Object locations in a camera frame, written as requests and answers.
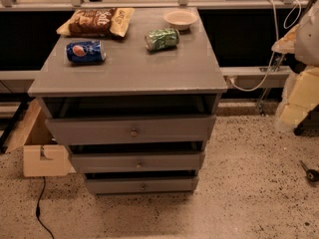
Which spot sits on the grey top drawer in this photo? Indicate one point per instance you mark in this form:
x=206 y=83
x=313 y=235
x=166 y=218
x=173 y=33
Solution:
x=130 y=130

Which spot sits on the grey drawer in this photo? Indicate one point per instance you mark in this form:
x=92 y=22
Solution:
x=137 y=161
x=130 y=130
x=138 y=185

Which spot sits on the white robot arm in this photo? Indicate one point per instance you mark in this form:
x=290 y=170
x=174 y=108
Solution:
x=300 y=95

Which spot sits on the grey drawer cabinet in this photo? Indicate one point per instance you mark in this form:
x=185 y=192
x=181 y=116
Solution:
x=133 y=82

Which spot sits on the grey middle drawer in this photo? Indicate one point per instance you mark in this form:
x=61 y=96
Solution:
x=137 y=161

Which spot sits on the grey bottom drawer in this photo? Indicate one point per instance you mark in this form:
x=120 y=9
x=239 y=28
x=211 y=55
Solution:
x=138 y=185

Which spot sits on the green soda can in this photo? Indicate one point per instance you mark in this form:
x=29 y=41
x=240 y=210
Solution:
x=161 y=39

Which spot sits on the blue pepsi can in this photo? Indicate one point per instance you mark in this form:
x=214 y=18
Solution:
x=86 y=52

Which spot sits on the white bowl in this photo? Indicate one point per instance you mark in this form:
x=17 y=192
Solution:
x=180 y=19

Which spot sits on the brown yellow chip bag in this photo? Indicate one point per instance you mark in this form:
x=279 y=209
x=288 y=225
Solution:
x=98 y=23

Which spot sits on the wooden box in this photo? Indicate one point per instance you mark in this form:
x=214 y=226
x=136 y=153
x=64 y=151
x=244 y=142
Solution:
x=41 y=156

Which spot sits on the metal stand pole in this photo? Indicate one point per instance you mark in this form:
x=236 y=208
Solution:
x=274 y=66

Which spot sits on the black floor tool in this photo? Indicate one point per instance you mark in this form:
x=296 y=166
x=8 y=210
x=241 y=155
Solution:
x=312 y=175

